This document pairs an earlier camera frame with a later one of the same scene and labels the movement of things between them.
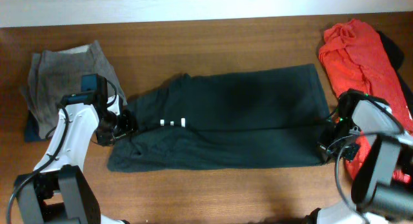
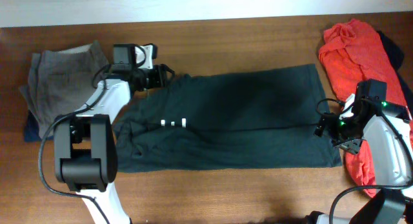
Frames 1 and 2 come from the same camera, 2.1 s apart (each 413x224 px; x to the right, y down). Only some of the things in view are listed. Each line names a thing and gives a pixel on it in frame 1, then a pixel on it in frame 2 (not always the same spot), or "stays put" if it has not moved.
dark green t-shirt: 273,115 stays put
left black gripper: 130,124 → 159,75
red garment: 352,56 stays put
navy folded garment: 32,130 stays put
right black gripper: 348,155 → 327,122
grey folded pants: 53,75 stays put
